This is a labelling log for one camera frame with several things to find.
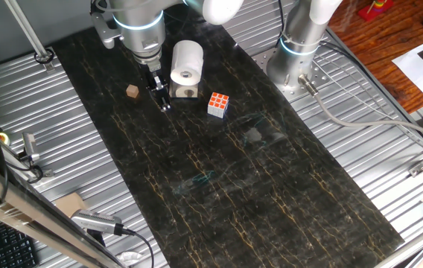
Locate brown wooden table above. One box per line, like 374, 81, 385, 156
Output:
326, 0, 423, 115

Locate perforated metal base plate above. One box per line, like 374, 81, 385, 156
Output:
251, 47, 334, 103

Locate black marble pattern mat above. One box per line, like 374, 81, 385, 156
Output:
51, 5, 406, 268

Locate white paper with marker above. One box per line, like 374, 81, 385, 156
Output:
392, 36, 423, 100

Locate small wooden cube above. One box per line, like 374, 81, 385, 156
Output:
125, 83, 140, 100

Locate red stacking toy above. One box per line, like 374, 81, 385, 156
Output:
357, 0, 395, 22

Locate black camera cable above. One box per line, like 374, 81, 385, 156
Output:
121, 227, 156, 268

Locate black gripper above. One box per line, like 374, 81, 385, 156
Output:
144, 61, 172, 112

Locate black keyboard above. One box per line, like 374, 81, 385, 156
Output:
0, 215, 39, 268

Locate crumpled white plastic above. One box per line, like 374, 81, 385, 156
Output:
116, 251, 145, 267

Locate aluminium table edge bar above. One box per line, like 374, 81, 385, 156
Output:
375, 215, 423, 268

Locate thin black cable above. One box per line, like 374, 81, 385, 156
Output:
319, 39, 423, 153

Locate silver robot arm white joints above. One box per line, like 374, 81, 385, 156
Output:
106, 0, 345, 95

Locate brown cardboard piece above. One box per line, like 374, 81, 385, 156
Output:
54, 192, 89, 219

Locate aluminium frame bar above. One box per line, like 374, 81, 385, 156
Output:
0, 152, 123, 268

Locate white toilet paper roll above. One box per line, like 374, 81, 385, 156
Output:
169, 39, 205, 86

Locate black cable loop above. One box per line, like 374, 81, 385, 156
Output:
34, 47, 55, 65

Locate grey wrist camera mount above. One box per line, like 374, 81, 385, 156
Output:
91, 10, 124, 50

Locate thick grey robot cable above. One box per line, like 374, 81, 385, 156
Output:
297, 74, 423, 148

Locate Rubik's cube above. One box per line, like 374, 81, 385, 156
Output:
206, 92, 230, 119

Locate small grey camera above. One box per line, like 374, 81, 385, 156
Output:
21, 132, 41, 163

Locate silver depth camera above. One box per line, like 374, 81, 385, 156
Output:
70, 208, 125, 236

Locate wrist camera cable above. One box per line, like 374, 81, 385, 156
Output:
89, 0, 112, 16

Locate thin aluminium pole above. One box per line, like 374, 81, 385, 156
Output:
4, 0, 55, 71

